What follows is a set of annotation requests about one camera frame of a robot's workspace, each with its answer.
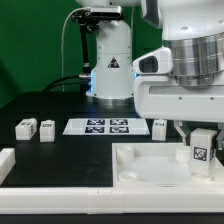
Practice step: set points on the black camera on stand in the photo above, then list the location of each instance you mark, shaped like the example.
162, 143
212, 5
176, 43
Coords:
88, 19

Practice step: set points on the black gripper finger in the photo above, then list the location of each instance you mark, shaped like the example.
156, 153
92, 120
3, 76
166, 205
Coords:
220, 136
183, 130

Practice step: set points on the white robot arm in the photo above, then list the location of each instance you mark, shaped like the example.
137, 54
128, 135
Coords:
181, 71

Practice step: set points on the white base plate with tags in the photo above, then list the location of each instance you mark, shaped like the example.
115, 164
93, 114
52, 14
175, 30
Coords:
106, 126

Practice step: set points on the white L-shaped obstacle fence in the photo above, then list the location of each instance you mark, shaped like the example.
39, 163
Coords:
120, 198

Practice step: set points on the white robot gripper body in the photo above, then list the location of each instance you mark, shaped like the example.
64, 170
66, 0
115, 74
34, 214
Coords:
158, 96

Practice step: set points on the white square tabletop panel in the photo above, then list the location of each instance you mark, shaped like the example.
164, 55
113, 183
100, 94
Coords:
156, 163

